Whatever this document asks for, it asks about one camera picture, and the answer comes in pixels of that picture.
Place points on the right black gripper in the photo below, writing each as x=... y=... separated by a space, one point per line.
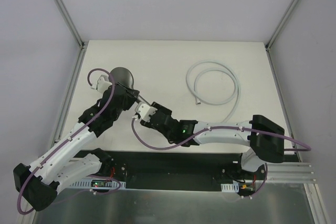
x=158 y=109

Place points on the white cable duct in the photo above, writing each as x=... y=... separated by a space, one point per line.
x=102 y=184
x=230 y=188

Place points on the aluminium frame post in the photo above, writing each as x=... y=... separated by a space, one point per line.
x=70 y=23
x=282 y=23

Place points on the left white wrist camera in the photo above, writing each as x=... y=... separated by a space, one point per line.
x=102 y=84

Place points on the right white cable duct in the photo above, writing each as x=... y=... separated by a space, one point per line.
x=230 y=188

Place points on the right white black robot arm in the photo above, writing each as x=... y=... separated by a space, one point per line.
x=262 y=137

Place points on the left white cable duct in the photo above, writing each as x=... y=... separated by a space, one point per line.
x=102 y=184

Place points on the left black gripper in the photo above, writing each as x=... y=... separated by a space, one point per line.
x=127 y=91

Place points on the grey shower head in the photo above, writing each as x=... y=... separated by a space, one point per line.
x=125 y=77

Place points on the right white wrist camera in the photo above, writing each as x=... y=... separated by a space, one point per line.
x=144 y=112

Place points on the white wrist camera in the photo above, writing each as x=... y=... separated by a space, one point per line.
x=102 y=84
x=144 y=112

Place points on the left aluminium frame post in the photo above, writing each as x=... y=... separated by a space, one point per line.
x=70 y=23

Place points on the right aluminium frame post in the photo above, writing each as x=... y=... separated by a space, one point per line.
x=282 y=23

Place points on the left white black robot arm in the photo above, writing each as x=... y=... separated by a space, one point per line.
x=35 y=182

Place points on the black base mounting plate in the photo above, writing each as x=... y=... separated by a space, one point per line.
x=178 y=171

